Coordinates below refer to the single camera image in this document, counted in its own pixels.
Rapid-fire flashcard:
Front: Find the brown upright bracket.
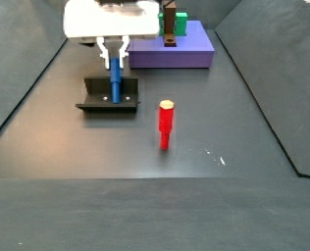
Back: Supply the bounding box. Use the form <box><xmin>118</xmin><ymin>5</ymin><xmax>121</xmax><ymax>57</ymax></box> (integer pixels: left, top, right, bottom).
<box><xmin>162</xmin><ymin>0</ymin><xmax>176</xmax><ymax>47</ymax></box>

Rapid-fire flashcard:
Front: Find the purple base block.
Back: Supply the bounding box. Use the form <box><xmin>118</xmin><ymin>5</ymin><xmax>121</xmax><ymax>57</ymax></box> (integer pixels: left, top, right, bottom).
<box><xmin>128</xmin><ymin>21</ymin><xmax>216</xmax><ymax>69</ymax></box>

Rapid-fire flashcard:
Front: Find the red peg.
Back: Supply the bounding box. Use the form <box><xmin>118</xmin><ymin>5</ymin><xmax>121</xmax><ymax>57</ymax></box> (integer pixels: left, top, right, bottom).
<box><xmin>158</xmin><ymin>100</ymin><xmax>174</xmax><ymax>150</ymax></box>

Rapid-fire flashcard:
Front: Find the green block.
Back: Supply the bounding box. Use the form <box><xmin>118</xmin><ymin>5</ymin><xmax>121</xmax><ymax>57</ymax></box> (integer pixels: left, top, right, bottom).
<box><xmin>157</xmin><ymin>12</ymin><xmax>189</xmax><ymax>36</ymax></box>

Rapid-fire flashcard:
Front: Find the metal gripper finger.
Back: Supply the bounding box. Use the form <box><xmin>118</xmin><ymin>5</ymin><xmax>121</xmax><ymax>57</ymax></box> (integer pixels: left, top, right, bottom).
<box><xmin>95</xmin><ymin>36</ymin><xmax>110</xmax><ymax>70</ymax></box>
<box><xmin>118</xmin><ymin>35</ymin><xmax>130</xmax><ymax>69</ymax></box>

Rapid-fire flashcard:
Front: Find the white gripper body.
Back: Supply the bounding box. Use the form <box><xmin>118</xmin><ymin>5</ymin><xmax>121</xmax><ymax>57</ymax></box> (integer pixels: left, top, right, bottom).
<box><xmin>63</xmin><ymin>0</ymin><xmax>160</xmax><ymax>43</ymax></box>

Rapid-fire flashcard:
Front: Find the black angle bracket fixture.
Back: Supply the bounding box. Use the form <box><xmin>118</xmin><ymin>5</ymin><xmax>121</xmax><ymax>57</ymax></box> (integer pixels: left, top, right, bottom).
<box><xmin>77</xmin><ymin>76</ymin><xmax>140</xmax><ymax>113</ymax></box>

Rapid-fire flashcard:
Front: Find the blue peg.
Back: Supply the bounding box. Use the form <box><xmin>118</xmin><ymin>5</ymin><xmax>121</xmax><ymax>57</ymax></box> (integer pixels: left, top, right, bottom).
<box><xmin>110</xmin><ymin>58</ymin><xmax>121</xmax><ymax>104</ymax></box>

